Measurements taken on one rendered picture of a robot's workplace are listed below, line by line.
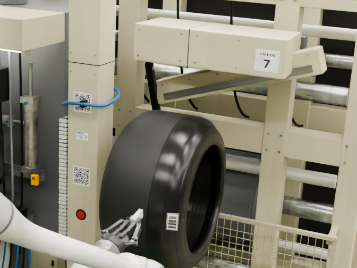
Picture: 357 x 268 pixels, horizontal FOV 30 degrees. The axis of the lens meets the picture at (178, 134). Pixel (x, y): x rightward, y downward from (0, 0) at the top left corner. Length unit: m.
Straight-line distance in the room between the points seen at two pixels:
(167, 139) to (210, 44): 0.44
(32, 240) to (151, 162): 0.70
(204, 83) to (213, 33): 0.27
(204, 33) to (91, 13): 0.43
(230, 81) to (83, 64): 0.60
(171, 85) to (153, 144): 0.52
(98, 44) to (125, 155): 0.41
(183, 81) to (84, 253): 1.18
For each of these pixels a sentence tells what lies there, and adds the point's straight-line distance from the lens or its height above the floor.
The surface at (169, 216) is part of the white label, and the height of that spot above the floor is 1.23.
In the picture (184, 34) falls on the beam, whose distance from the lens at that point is 2.55.
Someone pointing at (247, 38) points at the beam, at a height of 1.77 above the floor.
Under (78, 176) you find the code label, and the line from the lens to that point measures 2.58.
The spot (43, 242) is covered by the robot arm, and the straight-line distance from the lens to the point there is 1.70.
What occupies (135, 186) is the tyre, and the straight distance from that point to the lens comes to 2.25.
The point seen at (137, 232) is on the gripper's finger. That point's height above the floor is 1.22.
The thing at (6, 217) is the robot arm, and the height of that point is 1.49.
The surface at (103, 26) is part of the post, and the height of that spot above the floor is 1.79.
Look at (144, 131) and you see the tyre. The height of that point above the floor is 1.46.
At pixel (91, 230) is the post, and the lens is 2.64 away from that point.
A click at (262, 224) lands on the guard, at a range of 2.81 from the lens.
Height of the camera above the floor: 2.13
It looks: 17 degrees down
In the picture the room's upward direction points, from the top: 3 degrees clockwise
